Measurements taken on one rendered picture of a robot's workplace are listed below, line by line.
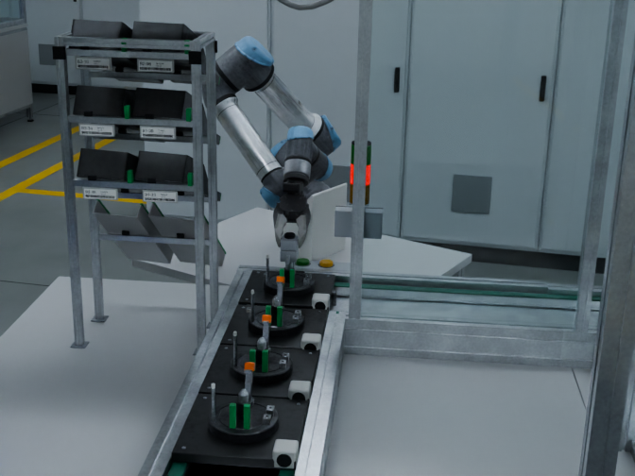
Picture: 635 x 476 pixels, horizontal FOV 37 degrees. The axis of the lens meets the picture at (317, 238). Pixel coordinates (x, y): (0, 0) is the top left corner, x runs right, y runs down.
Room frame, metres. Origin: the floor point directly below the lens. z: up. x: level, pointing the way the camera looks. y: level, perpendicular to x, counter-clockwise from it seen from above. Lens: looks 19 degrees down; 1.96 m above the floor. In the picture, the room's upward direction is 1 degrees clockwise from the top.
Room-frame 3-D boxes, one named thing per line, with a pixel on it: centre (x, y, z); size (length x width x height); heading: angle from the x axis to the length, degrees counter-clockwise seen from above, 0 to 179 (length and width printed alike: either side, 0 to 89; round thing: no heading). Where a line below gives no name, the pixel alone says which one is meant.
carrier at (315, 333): (2.20, 0.10, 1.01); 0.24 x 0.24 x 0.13; 85
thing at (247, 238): (3.01, 0.04, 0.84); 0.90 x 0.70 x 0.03; 58
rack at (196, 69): (2.36, 0.45, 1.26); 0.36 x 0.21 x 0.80; 85
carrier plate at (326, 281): (2.45, 0.08, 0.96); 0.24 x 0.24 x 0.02; 85
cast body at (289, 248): (2.44, 0.08, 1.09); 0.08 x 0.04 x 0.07; 175
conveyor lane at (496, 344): (2.40, -0.22, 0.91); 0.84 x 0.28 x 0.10; 85
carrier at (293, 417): (1.71, 0.14, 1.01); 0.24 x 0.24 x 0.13; 85
